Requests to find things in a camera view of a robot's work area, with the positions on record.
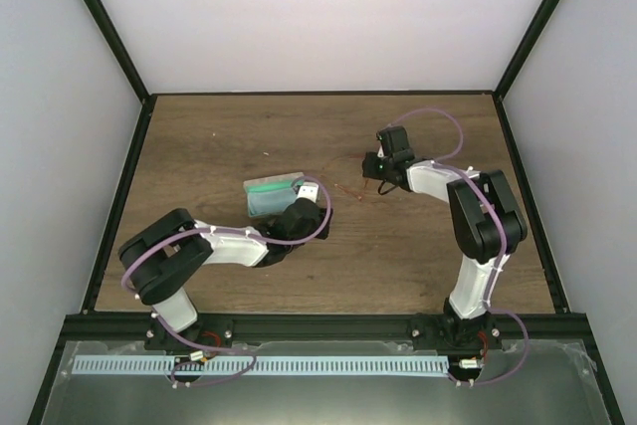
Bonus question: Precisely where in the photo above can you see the grey glasses case green inside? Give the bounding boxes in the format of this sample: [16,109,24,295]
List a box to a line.
[243,172,304,218]

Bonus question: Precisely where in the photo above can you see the light blue slotted cable duct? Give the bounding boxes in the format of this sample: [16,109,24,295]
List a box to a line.
[71,355,449,378]

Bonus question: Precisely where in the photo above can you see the pink transparent sunglasses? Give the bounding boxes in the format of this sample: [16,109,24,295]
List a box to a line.
[319,152,369,202]

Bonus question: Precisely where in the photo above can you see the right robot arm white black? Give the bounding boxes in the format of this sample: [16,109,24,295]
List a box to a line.
[362,126,528,348]

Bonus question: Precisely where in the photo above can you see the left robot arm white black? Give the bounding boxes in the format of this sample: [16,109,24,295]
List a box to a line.
[117,197,333,349]

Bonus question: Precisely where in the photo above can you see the black aluminium frame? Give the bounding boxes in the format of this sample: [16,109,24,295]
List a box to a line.
[27,0,626,425]

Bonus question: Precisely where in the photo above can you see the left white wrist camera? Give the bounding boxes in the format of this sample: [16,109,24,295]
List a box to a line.
[293,181,320,203]

